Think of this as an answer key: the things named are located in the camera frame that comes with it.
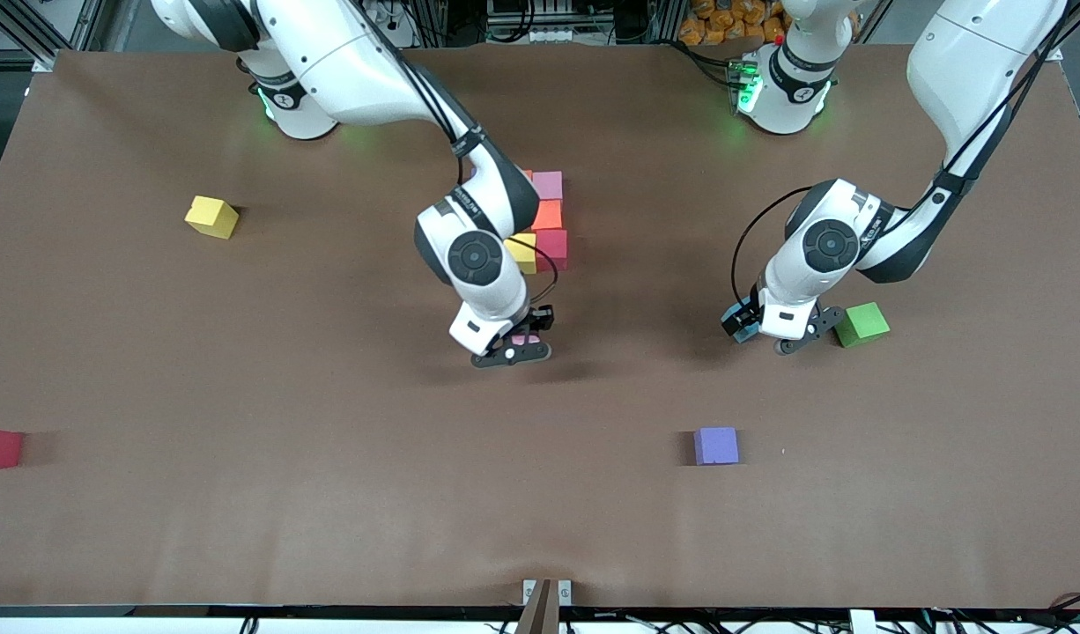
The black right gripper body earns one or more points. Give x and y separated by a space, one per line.
540 319

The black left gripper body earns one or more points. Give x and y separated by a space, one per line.
739 320

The pink foam cube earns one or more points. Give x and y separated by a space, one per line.
549 185
527 338

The blue foam cube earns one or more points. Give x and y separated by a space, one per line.
750 335

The yellow foam cube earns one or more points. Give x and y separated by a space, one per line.
524 255
210 216

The purple foam cube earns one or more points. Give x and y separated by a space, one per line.
716 446

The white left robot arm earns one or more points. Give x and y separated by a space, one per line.
831 245

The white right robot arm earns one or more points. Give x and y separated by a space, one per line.
474 257

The green foam cube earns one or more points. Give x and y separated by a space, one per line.
861 324

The brown table cover sheet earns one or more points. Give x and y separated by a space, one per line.
540 511

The white power strip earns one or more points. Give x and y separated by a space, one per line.
540 35

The orange fruit net bag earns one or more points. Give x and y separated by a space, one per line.
725 22

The silver metal mounting bracket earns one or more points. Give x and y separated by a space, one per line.
565 592

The brown tapered post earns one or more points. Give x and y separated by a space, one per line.
540 612

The aluminium frame profile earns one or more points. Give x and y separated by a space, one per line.
1064 31
86 22

